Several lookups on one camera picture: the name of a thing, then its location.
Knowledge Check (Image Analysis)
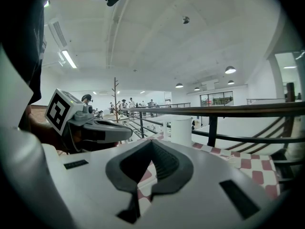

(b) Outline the white plastic pitcher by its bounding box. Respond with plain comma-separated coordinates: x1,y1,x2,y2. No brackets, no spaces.
163,115,193,148

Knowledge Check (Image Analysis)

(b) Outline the brown wooden coat rack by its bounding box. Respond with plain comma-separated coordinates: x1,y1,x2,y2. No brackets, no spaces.
111,77,120,124

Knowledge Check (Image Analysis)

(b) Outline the person's black shirt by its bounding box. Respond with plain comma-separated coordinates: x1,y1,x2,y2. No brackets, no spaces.
0,0,46,105

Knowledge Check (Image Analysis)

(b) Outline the distant black railing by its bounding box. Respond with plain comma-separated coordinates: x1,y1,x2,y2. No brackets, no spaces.
126,98,286,119

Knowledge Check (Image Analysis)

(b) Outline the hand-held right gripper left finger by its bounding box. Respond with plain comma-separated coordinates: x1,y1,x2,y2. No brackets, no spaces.
59,139,153,229

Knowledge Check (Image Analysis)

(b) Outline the red and white checkered tablecloth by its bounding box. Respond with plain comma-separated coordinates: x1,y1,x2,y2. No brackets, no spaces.
137,132,281,212

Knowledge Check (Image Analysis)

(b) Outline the distant group of people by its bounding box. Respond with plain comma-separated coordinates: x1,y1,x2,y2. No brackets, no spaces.
108,96,156,119

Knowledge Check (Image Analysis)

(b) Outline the ceiling air vent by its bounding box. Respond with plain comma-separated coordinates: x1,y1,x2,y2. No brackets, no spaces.
49,20,69,48

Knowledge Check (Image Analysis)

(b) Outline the long ceiling light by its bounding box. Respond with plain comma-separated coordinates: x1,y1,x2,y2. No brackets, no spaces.
61,50,78,69

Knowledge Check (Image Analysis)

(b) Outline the black metal railing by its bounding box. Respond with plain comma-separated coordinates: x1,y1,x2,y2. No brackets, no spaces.
122,101,305,184

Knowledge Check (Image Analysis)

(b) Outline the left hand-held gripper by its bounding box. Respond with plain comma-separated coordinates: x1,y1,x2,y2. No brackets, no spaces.
44,88,133,152

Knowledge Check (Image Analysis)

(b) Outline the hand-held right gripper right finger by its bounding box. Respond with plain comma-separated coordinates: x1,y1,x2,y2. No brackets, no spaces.
133,139,282,229

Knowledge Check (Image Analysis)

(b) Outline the person's left forearm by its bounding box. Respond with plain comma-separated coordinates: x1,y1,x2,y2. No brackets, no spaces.
20,104,81,154

